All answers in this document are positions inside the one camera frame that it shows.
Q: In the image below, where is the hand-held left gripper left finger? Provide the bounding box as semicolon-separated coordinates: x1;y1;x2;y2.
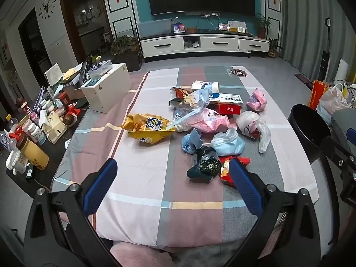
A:
24;158;120;267

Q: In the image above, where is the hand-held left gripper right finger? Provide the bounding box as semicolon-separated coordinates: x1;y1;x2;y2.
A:
228;157;323;267

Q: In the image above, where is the red snack wrapper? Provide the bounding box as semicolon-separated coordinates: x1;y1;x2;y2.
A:
219;156;251;187

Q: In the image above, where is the black round trash bin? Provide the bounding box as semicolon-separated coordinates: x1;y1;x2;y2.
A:
288;104;332;165

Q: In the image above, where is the light blue face mask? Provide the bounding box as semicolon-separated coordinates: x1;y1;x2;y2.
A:
210;128;246;157

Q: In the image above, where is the black plastic bag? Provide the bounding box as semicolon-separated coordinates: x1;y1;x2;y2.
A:
186;146;222;183

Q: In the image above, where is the blue shoe cover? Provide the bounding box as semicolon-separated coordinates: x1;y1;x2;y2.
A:
181;129;205;155

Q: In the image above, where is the yellow chip bag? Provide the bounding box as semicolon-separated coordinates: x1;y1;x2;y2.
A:
120;113;177;144

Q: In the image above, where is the pink plastic wrapper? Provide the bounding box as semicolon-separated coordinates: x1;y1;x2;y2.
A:
192;108;232;133

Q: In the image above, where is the red cigarette box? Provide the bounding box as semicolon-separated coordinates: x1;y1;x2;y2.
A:
217;104;241;116

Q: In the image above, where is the pink tissue packet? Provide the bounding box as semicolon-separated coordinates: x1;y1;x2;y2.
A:
246;87;268;112

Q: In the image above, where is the white blue toothpaste box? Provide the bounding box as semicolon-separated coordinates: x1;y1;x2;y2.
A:
208;92;244;107

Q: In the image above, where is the clear plastic bag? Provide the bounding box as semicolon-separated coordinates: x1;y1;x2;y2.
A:
170;89;212;132

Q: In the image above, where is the white blue paper cup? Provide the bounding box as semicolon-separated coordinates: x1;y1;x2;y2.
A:
192;80;221;94

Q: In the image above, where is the red brown snack packet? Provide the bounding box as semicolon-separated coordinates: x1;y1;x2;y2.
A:
169;87;193;108

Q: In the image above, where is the large white plastic bag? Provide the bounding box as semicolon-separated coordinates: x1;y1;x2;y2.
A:
316;83;351;123

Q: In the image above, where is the pile of patterned cloth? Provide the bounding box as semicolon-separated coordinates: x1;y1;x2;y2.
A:
342;83;356;109

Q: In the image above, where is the pink grey plaid tablecloth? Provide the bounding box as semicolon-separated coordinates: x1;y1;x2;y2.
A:
50;65;320;256

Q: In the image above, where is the orange paper bag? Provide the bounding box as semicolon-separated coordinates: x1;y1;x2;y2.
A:
308;80;333;111

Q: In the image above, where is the white board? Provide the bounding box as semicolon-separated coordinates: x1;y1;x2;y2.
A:
332;58;350;86

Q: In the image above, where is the brown coconut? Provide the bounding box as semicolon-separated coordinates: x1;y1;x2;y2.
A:
62;114;77;127

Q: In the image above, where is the yellow thermos flask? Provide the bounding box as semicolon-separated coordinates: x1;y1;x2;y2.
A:
17;114;50;171

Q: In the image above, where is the dark floor mat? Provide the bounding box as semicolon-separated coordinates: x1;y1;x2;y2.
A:
294;73;314;86

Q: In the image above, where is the red plastic toy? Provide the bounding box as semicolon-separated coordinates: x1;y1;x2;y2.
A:
65;104;81;117

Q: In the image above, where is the pink cushion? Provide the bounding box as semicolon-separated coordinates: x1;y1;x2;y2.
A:
111;241;174;267

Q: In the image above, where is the upright vacuum cleaner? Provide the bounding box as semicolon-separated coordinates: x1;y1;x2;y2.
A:
316;17;332;83

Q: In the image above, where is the white pill bottle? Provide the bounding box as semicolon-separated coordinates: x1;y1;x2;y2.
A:
27;123;47;145

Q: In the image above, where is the white wooden box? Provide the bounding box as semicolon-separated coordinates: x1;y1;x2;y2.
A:
81;63;133;114

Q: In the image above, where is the red jar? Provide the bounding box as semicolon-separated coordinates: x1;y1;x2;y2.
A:
58;91;72;107

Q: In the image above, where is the cardboard box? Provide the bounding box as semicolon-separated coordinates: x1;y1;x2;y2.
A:
63;84;84;101

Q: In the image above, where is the red label bottle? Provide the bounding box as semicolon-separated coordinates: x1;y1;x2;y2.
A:
20;101;33;117

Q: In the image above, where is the clear plastic container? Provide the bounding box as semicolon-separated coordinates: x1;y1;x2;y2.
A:
88;60;113;79

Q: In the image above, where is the small potted plant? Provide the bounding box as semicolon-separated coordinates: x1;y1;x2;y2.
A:
268;38;283;59

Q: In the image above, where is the white paper bag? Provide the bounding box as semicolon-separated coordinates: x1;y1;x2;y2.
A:
44;63;63;86

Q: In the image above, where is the grey curtain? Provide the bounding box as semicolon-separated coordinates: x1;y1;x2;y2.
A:
280;0;356;85

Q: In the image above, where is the black plant stand with plants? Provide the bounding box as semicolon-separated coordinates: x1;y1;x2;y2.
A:
111;28;144;72

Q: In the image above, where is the tall potted plant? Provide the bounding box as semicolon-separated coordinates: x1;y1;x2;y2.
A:
255;13;272;39

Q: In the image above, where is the white television cabinet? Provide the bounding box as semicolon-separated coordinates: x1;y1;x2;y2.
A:
139;32;270;62

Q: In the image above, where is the white desk calendar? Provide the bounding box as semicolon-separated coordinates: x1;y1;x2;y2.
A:
227;21;247;33

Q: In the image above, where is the translucent storage box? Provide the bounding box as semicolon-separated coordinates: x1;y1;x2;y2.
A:
137;19;173;38

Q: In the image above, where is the black deer wall clock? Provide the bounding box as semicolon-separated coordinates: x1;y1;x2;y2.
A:
41;0;55;19

